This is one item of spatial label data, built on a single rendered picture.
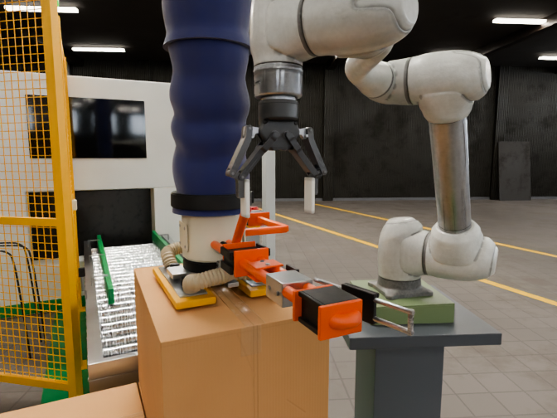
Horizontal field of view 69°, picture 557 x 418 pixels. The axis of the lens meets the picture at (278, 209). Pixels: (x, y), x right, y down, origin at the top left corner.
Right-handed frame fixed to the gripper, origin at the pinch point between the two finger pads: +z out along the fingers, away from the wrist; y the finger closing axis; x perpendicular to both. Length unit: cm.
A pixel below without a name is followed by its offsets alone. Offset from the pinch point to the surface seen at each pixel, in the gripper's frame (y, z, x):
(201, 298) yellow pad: 8.9, 24.2, -25.0
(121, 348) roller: 23, 67, -99
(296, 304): 4.1, 13.3, 15.1
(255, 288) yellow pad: -5.8, 24.2, -26.1
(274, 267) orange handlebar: -0.9, 12.5, -3.8
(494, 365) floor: -195, 121, -91
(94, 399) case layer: 34, 67, -66
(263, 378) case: -1.3, 40.2, -10.5
